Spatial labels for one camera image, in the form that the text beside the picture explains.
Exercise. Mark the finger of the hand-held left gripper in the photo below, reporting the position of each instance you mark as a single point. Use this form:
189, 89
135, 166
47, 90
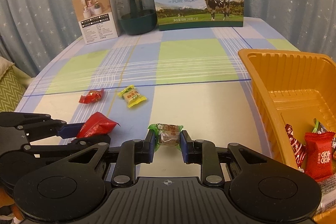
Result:
47, 149
67, 130

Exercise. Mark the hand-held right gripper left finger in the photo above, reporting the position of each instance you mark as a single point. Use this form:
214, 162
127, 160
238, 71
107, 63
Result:
151, 146

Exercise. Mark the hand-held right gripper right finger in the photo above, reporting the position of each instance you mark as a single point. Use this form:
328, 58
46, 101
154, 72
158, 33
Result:
183, 147

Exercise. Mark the brown green-ended candy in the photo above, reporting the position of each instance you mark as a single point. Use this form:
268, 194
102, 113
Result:
166, 136

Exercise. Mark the red snack packet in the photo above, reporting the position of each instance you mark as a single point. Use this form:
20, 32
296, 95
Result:
92, 97
97, 127

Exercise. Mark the brown snack packet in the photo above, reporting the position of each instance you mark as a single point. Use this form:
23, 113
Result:
295, 146

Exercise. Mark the orange plastic tray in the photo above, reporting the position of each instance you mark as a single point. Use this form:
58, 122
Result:
278, 77

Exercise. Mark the red packet white print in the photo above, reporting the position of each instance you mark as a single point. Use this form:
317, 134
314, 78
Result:
319, 158

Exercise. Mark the dark green-edged snack packet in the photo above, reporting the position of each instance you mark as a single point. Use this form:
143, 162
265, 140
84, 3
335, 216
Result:
318, 126

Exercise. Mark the checkered tablecloth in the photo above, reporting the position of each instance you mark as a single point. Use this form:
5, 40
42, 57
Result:
197, 98

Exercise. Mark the yellow green candy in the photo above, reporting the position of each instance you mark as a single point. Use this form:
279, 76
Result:
131, 96

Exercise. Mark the green zigzag cushion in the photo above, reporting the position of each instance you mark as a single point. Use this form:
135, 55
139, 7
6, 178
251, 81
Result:
11, 92

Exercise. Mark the white product box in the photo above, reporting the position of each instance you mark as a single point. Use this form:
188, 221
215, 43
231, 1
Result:
97, 22

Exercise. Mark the dark green glass jar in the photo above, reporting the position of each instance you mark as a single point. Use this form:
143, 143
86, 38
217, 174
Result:
136, 22

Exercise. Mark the grey snack packet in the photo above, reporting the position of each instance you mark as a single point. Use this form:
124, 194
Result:
328, 192

